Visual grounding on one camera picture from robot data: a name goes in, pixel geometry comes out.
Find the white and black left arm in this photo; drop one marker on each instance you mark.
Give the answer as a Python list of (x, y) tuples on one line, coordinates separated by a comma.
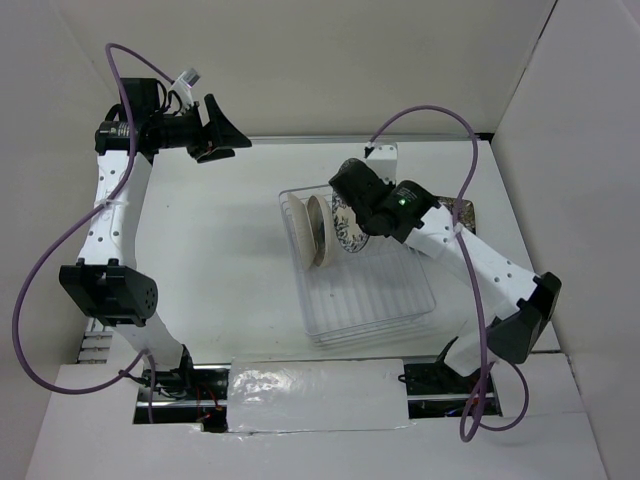
[(104, 282)]

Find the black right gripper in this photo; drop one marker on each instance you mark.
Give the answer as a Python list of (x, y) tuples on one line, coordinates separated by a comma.
[(390, 185)]

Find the dark square patterned plate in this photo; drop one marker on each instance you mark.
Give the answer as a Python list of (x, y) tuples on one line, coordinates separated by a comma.
[(466, 212)]

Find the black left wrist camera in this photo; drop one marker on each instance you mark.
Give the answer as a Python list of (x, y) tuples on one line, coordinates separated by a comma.
[(144, 96)]

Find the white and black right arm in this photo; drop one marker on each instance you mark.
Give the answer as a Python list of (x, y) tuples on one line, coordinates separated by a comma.
[(516, 303)]

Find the blue and white patterned plate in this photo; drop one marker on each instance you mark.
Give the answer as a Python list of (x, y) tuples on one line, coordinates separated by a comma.
[(348, 232)]

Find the white wire dish rack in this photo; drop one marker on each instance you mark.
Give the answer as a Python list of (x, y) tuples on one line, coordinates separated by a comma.
[(377, 294)]

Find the orange rimmed petal pattern plate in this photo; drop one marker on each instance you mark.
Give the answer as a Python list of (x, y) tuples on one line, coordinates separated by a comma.
[(303, 230)]

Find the cream plate with blue centre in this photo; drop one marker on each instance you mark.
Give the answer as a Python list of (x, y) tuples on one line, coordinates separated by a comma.
[(323, 230)]

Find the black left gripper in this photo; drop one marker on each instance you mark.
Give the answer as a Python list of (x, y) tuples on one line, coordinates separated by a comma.
[(219, 130)]

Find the silver taped front panel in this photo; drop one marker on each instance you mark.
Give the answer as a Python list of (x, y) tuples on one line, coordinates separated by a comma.
[(316, 396)]

